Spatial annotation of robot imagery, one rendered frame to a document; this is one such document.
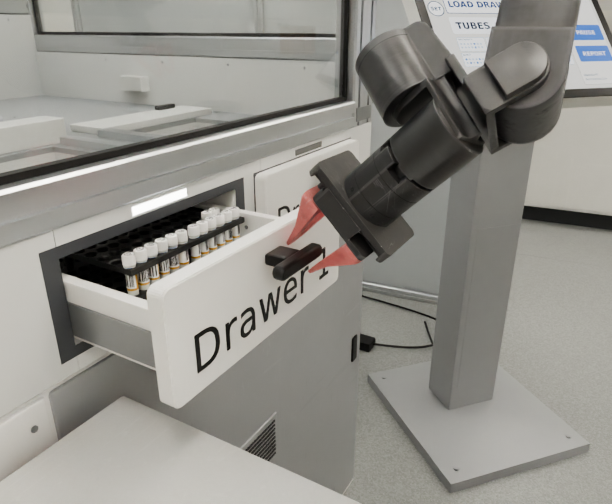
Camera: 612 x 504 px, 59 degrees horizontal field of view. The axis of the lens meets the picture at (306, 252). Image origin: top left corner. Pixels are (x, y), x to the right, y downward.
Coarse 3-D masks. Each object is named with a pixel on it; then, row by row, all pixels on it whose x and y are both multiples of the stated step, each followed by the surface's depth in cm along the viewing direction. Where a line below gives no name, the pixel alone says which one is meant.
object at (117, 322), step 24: (264, 216) 66; (72, 288) 49; (96, 288) 48; (72, 312) 50; (96, 312) 48; (120, 312) 46; (144, 312) 45; (96, 336) 49; (120, 336) 47; (144, 336) 45; (144, 360) 46
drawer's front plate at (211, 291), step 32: (288, 224) 54; (320, 224) 60; (224, 256) 46; (256, 256) 50; (320, 256) 61; (160, 288) 40; (192, 288) 43; (224, 288) 46; (256, 288) 51; (288, 288) 56; (320, 288) 63; (160, 320) 41; (192, 320) 43; (224, 320) 47; (256, 320) 52; (160, 352) 42; (192, 352) 44; (224, 352) 48; (160, 384) 44; (192, 384) 45
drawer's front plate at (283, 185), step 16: (336, 144) 89; (352, 144) 92; (304, 160) 79; (320, 160) 83; (256, 176) 71; (272, 176) 72; (288, 176) 76; (304, 176) 79; (256, 192) 72; (272, 192) 73; (288, 192) 76; (304, 192) 80; (256, 208) 73; (272, 208) 74
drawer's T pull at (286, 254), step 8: (280, 248) 52; (288, 248) 52; (304, 248) 52; (312, 248) 52; (320, 248) 53; (272, 256) 50; (280, 256) 50; (288, 256) 50; (296, 256) 50; (304, 256) 50; (312, 256) 52; (272, 264) 51; (280, 264) 48; (288, 264) 48; (296, 264) 49; (304, 264) 51; (272, 272) 48; (280, 272) 47; (288, 272) 48; (296, 272) 50; (280, 280) 48
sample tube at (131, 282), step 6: (126, 252) 51; (132, 252) 51; (126, 258) 50; (132, 258) 50; (126, 264) 50; (132, 264) 50; (126, 276) 51; (132, 276) 51; (126, 282) 51; (132, 282) 51; (132, 288) 51; (138, 288) 52; (132, 294) 51
